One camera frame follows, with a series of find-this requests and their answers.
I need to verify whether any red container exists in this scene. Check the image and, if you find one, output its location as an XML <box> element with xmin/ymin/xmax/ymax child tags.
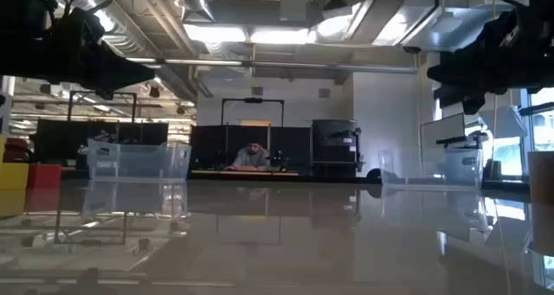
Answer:
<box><xmin>3</xmin><ymin>138</ymin><xmax>32</xmax><ymax>164</ymax></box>

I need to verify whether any black gantry frame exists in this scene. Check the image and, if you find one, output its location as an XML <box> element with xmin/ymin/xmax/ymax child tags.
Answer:
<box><xmin>220</xmin><ymin>97</ymin><xmax>286</xmax><ymax>128</ymax></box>

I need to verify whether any red wooden cube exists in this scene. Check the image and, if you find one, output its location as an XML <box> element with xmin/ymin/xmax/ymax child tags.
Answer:
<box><xmin>27</xmin><ymin>164</ymin><xmax>62</xmax><ymax>189</ymax></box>

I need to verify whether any ceiling light panel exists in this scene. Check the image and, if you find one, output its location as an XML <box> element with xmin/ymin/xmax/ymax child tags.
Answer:
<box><xmin>248</xmin><ymin>26</ymin><xmax>313</xmax><ymax>45</ymax></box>
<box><xmin>183</xmin><ymin>23</ymin><xmax>248</xmax><ymax>44</ymax></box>

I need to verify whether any person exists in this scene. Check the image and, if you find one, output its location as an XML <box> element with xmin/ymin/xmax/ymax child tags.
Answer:
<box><xmin>223</xmin><ymin>140</ymin><xmax>274</xmax><ymax>172</ymax></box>

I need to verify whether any clear plastic bin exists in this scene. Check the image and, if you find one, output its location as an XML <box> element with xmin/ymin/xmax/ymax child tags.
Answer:
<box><xmin>377</xmin><ymin>146</ymin><xmax>485</xmax><ymax>188</ymax></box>
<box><xmin>86</xmin><ymin>138</ymin><xmax>193</xmax><ymax>182</ymax></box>

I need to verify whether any glossy white work board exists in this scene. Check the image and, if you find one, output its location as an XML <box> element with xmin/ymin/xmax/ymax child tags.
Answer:
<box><xmin>0</xmin><ymin>177</ymin><xmax>554</xmax><ymax>295</ymax></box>

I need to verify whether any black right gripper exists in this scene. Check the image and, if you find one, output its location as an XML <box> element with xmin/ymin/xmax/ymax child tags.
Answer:
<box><xmin>426</xmin><ymin>9</ymin><xmax>554</xmax><ymax>116</ymax></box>

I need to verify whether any computer monitor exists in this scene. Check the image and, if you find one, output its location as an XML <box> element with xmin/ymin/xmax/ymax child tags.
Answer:
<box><xmin>420</xmin><ymin>112</ymin><xmax>467</xmax><ymax>150</ymax></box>

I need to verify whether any black partition panel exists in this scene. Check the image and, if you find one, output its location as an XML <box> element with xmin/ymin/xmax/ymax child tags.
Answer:
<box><xmin>190</xmin><ymin>125</ymin><xmax>313</xmax><ymax>175</ymax></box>
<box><xmin>33</xmin><ymin>119</ymin><xmax>170</xmax><ymax>171</ymax></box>

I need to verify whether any grey junction box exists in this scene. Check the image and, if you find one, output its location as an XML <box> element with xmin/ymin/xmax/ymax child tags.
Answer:
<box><xmin>279</xmin><ymin>0</ymin><xmax>309</xmax><ymax>23</ymax></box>

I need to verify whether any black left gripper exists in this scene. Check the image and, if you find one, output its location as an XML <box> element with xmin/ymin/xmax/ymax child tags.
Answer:
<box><xmin>0</xmin><ymin>7</ymin><xmax>156</xmax><ymax>100</ymax></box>

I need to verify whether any large spiral duct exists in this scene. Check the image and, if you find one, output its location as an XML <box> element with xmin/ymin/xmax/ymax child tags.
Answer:
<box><xmin>71</xmin><ymin>0</ymin><xmax>164</xmax><ymax>58</ymax></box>

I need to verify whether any yellow hanging cable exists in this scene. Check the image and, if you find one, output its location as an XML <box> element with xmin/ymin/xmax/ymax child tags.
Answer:
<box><xmin>490</xmin><ymin>93</ymin><xmax>499</xmax><ymax>179</ymax></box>

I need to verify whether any distant wooden table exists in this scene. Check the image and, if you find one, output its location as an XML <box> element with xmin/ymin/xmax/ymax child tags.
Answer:
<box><xmin>190</xmin><ymin>169</ymin><xmax>300</xmax><ymax>177</ymax></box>

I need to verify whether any black equipment cart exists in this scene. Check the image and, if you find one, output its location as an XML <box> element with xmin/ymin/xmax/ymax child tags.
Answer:
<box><xmin>311</xmin><ymin>119</ymin><xmax>364</xmax><ymax>178</ymax></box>

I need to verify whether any silver round duct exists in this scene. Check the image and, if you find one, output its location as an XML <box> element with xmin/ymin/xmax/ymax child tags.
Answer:
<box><xmin>175</xmin><ymin>0</ymin><xmax>216</xmax><ymax>22</ymax></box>

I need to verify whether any grey horizontal pipe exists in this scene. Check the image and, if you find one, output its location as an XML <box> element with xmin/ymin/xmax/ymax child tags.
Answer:
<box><xmin>125</xmin><ymin>55</ymin><xmax>420</xmax><ymax>75</ymax></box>

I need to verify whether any black desk equipment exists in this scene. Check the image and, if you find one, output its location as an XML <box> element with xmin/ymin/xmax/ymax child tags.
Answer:
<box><xmin>435</xmin><ymin>131</ymin><xmax>489</xmax><ymax>150</ymax></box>

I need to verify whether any white angled panel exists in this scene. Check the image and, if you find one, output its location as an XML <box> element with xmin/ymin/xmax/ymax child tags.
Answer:
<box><xmin>477</xmin><ymin>104</ymin><xmax>530</xmax><ymax>139</ymax></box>

